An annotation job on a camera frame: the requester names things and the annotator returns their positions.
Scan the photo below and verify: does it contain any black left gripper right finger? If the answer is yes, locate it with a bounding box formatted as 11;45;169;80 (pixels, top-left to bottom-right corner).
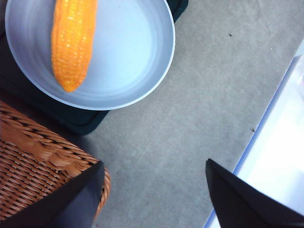
205;158;304;228

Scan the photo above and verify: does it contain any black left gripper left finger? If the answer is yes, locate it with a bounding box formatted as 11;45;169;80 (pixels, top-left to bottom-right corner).
0;161;106;228

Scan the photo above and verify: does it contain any yellow corn cob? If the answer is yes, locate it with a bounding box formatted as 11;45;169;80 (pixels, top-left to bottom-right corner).
51;0;98;93

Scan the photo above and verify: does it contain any blue round plate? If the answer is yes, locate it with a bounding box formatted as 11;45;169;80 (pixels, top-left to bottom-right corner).
4;0;176;111

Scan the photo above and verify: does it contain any brown wicker basket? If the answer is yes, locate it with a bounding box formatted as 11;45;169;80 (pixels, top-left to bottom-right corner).
0;101;112;221

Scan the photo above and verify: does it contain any black rectangular tray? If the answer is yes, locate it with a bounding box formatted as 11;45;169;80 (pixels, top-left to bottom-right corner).
0;0;190;136

